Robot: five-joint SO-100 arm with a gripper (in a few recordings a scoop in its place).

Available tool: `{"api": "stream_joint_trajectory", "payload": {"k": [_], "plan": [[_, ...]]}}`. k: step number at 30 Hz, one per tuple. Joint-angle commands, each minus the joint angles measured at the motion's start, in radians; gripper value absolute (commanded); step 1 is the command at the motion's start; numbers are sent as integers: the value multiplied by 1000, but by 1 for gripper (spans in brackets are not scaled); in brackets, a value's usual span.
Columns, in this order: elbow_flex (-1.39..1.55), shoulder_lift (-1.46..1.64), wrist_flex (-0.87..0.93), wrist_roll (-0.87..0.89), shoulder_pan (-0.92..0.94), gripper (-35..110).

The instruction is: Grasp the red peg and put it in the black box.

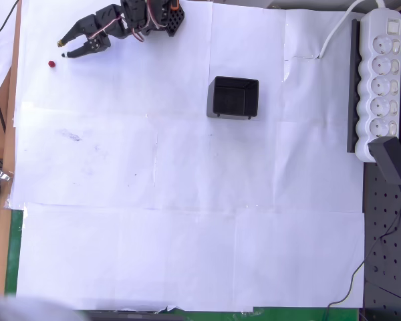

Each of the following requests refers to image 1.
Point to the small red round object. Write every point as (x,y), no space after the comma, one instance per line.
(51,63)

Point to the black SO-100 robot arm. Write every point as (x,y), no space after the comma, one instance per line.
(153,16)

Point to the black open box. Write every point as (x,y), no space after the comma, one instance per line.
(229,100)

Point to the white taped paper covering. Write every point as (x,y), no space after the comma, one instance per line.
(187,217)

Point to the green cutting mat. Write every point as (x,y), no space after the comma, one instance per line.
(13,250)

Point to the blurry grey object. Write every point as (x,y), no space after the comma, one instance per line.
(23,309)

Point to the white power strip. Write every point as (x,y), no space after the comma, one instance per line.
(381,100)

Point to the black power adapter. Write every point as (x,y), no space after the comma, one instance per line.
(389,160)

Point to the black pegboard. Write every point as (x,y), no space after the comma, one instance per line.
(391,267)

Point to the dark grey rail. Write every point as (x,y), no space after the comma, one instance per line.
(353,87)

